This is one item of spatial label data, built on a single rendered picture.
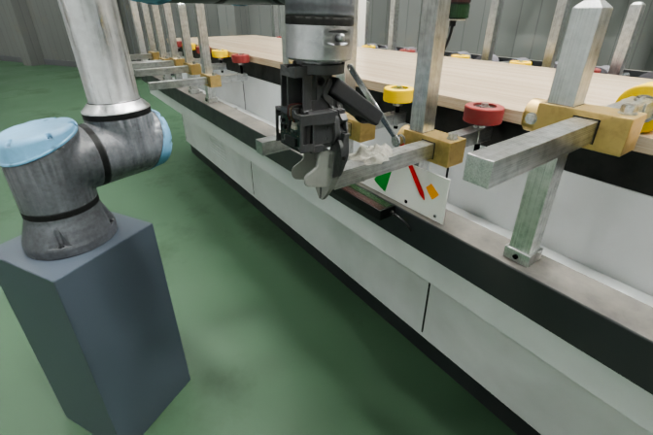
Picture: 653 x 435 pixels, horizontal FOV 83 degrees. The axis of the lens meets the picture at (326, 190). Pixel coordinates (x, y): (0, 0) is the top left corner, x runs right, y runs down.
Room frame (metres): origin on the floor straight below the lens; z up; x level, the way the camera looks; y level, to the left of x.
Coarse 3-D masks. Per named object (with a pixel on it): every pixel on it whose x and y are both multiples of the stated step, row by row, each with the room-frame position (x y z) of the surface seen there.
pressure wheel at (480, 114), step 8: (472, 104) 0.79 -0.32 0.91; (480, 104) 0.80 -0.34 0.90; (488, 104) 0.78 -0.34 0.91; (496, 104) 0.79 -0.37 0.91; (464, 112) 0.78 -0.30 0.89; (472, 112) 0.76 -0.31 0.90; (480, 112) 0.75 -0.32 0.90; (488, 112) 0.74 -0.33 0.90; (496, 112) 0.74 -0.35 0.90; (464, 120) 0.78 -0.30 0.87; (472, 120) 0.76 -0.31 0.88; (480, 120) 0.75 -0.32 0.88; (488, 120) 0.74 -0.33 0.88; (496, 120) 0.75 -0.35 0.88
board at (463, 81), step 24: (216, 48) 2.18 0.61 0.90; (240, 48) 2.18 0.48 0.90; (264, 48) 2.18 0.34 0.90; (360, 48) 2.18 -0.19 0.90; (360, 72) 1.29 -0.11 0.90; (384, 72) 1.29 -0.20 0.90; (408, 72) 1.29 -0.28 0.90; (456, 72) 1.29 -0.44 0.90; (480, 72) 1.29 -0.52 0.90; (504, 72) 1.29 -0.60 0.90; (528, 72) 1.29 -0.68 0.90; (552, 72) 1.29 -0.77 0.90; (456, 96) 0.90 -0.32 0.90; (480, 96) 0.90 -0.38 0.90; (504, 96) 0.90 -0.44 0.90; (528, 96) 0.90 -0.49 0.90; (600, 96) 0.90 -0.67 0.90; (504, 120) 0.78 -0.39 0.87; (648, 144) 0.58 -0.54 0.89
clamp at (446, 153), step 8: (400, 128) 0.75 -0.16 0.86; (408, 128) 0.73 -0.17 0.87; (408, 136) 0.72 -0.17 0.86; (416, 136) 0.71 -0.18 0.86; (424, 136) 0.69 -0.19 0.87; (432, 136) 0.68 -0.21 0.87; (440, 136) 0.68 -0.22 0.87; (440, 144) 0.66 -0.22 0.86; (448, 144) 0.64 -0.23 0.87; (456, 144) 0.65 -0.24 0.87; (464, 144) 0.67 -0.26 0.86; (440, 152) 0.66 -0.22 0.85; (448, 152) 0.64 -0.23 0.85; (456, 152) 0.65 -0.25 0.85; (432, 160) 0.67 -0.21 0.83; (440, 160) 0.65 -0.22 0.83; (448, 160) 0.64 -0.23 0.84; (456, 160) 0.66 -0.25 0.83
